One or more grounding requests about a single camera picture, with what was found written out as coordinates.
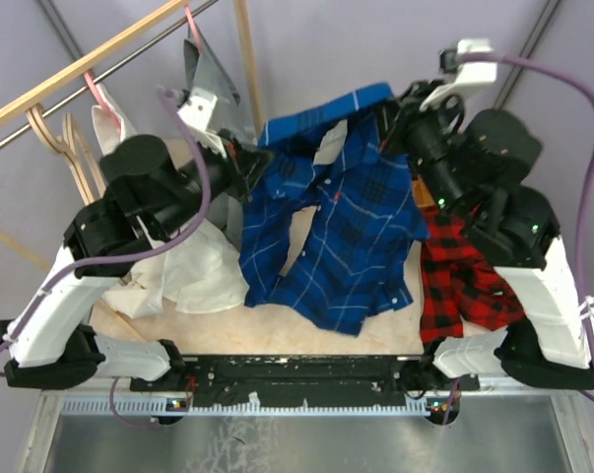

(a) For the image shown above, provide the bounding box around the wooden clothes rack frame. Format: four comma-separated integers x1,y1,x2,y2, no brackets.
0,1,263,271

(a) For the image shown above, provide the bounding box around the red black plaid shirt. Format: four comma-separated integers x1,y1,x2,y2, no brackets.
420,210,525,344

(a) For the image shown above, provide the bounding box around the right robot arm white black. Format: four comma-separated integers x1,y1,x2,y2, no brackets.
375,82,594,391

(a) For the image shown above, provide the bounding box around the blue plaid shirt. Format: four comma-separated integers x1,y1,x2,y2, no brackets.
239,83,428,336

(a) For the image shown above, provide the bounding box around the wooden compartment tray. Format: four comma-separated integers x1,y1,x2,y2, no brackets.
412,178,436,211

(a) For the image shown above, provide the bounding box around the white shirt on hanger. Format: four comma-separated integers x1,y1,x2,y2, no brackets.
90,83,249,320

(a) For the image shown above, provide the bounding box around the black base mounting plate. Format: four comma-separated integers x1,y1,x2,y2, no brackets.
128,352,426,408

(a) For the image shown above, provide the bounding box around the metal hanging rod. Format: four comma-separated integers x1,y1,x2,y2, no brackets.
0,1,215,129

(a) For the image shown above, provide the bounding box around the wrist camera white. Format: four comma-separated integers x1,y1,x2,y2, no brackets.
177,89,224,153
420,38,497,111

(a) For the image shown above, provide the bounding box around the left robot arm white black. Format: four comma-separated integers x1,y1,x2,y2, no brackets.
0,134,273,391

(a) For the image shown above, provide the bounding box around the beige hanger front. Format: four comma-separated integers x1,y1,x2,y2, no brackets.
26,103,95,204

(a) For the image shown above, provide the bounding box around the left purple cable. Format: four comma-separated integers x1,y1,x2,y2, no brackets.
0,86,213,428

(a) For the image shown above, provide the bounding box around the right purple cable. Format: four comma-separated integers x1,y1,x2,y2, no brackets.
443,52,594,428

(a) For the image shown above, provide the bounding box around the beige hanger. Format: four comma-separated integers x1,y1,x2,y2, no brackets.
61,113,105,204
26,103,95,204

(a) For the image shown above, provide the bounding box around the purple cable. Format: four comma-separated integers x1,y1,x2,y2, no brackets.
443,52,594,428
0,86,213,428

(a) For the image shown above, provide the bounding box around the aluminium rail with cable duct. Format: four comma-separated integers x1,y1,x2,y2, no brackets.
42,391,458,418

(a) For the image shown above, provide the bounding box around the pink hanger under white shirt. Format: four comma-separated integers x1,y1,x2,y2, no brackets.
84,71,125,141

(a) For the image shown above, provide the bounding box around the pink hanger under grey shirt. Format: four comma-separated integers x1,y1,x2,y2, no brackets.
184,5,203,52

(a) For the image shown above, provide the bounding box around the beige hanger back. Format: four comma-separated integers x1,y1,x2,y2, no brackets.
61,113,105,204

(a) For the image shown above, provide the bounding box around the grey shirt on hanger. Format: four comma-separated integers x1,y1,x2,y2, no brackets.
183,36,253,250

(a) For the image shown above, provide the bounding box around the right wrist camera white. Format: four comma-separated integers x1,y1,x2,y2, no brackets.
420,38,497,111

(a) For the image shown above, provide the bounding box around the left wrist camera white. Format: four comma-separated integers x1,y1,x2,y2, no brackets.
177,89,224,153

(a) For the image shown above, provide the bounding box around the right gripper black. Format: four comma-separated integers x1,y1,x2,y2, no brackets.
372,78,468,218

